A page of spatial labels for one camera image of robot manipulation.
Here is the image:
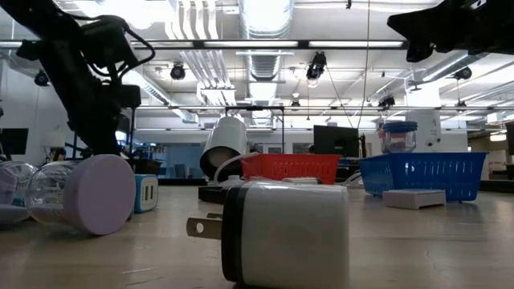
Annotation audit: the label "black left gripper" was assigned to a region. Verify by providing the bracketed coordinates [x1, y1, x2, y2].
[66, 88, 121, 157]

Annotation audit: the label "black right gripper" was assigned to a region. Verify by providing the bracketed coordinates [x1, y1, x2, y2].
[387, 0, 514, 63]

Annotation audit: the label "purple sand timer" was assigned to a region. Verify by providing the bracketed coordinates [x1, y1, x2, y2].
[0, 154, 137, 237]

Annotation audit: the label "teal two-port wall charger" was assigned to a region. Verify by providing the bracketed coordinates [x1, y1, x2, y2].
[133, 173, 159, 214]

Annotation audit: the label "clear jars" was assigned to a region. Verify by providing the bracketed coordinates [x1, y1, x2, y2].
[381, 120, 418, 154]

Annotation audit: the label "black digital clock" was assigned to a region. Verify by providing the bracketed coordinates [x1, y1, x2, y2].
[198, 185, 228, 205]

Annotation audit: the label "white digital clock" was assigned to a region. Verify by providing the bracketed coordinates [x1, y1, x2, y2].
[381, 188, 447, 210]

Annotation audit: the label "black computer monitor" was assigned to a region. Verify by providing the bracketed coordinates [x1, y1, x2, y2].
[0, 128, 30, 157]
[312, 124, 361, 158]

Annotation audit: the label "white cylindrical appliance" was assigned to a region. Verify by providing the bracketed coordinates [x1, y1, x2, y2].
[405, 110, 443, 153]

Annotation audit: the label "black overhead light bar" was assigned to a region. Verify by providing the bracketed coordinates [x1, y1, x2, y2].
[0, 39, 410, 51]

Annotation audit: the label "white spot lamp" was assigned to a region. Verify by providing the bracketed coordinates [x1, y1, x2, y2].
[199, 116, 249, 181]

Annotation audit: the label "blue plastic basket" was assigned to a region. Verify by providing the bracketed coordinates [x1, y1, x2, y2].
[358, 151, 490, 203]

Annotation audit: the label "red plastic basket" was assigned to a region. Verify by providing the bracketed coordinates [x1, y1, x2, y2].
[239, 153, 341, 185]

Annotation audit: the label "small silver white charger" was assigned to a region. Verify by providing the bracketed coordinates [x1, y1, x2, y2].
[281, 176, 322, 185]

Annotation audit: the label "white charger with black face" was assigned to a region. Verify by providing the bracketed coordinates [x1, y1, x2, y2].
[186, 179, 350, 289]

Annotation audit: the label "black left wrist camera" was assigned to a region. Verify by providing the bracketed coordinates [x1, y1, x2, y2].
[116, 84, 142, 108]

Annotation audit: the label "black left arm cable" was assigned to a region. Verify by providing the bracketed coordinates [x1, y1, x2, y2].
[70, 14, 157, 79]

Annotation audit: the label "black overhead camera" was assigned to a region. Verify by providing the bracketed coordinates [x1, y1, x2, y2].
[305, 51, 328, 81]

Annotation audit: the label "white round cable switch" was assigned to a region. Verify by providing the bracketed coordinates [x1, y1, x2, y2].
[216, 178, 244, 189]

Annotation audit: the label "silver ceiling air duct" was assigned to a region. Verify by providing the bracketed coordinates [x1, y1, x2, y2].
[239, 0, 296, 83]

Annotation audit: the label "black background rig frame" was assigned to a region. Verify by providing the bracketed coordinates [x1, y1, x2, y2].
[120, 103, 287, 161]

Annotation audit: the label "black aluminium table frame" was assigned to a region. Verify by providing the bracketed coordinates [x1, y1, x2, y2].
[157, 176, 514, 194]

